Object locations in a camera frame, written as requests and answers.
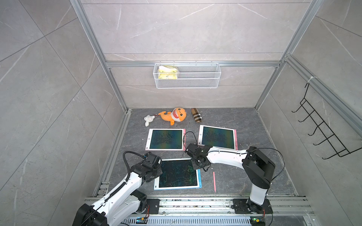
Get pink framed writing tablet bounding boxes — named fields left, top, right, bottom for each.
left=145, top=129, right=186, bottom=151
left=198, top=125, right=238, bottom=150

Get white wire mesh basket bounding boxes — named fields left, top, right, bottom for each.
left=153, top=63, right=221, bottom=89

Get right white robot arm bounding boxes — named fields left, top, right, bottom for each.
left=185, top=144, right=275, bottom=214

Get left pink framed writing tablet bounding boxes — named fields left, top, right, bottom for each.
left=145, top=129, right=186, bottom=151

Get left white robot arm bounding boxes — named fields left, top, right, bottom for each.
left=73, top=151, right=162, bottom=226

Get yellow white cloth in basket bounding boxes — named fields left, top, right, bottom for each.
left=157, top=66, right=179, bottom=80

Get right pink framed writing tablet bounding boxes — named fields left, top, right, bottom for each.
left=198, top=125, right=238, bottom=150

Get long pink stylus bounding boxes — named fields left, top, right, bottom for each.
left=213, top=171, right=216, bottom=193

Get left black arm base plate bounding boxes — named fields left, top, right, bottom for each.
left=137, top=199, right=160, bottom=214

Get black wire hook rack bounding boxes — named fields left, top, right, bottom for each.
left=291, top=83, right=362, bottom=160

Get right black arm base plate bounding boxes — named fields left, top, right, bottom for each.
left=232, top=198, right=273, bottom=214

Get orange shark plush toy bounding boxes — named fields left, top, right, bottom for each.
left=158, top=107, right=187, bottom=126

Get white small plush toy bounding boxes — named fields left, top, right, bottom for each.
left=144, top=115, right=156, bottom=127

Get blue framed writing tablet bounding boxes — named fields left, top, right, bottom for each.
left=153, top=158, right=202, bottom=190

